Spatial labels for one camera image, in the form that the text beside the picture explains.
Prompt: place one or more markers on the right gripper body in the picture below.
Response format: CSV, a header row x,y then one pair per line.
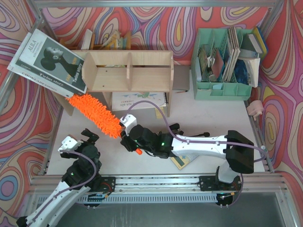
x,y
127,142

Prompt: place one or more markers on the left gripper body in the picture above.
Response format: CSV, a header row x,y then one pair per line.
x,y
85,141

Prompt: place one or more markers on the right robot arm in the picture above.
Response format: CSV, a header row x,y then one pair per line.
x,y
235,149

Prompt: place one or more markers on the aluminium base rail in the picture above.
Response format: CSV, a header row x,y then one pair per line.
x,y
182,183

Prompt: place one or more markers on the green desk organizer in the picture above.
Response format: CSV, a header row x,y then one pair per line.
x,y
205,84

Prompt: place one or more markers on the books behind shelf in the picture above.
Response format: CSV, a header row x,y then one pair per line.
x,y
115,41

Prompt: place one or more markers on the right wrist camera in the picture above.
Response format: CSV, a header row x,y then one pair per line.
x,y
128,121

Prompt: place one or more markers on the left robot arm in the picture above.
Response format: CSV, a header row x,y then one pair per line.
x,y
78,180

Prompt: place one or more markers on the black handled tool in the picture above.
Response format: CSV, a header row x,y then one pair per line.
x,y
205,134

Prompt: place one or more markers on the spiral drawing notebook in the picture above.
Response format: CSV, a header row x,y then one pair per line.
x,y
123,100

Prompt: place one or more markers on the wooden bookshelf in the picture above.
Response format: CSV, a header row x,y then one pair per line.
x,y
108,71

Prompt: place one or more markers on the gold grey calculator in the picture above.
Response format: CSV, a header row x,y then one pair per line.
x,y
182,161

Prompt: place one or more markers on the red notebook in organizer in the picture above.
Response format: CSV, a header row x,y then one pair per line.
x,y
218,64

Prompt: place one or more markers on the white book under Twins story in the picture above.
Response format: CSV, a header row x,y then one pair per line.
x,y
57,87

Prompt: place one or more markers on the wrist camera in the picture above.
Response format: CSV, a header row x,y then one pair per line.
x,y
69,143
128,121

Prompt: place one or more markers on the grey black stapler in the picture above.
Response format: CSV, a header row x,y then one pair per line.
x,y
174,128

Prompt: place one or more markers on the orange microfiber duster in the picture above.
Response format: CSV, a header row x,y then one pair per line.
x,y
98,113

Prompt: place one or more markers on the yellow sticky note pad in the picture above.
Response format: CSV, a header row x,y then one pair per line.
x,y
159,112

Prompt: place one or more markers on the stack of thin books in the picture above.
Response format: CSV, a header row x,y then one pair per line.
x,y
232,52

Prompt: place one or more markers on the pink tape dispenser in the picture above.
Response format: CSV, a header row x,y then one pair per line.
x,y
255,109

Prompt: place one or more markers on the blue yellow book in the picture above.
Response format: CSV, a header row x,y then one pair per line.
x,y
261,40

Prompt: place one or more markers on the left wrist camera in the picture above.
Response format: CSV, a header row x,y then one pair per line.
x,y
69,143

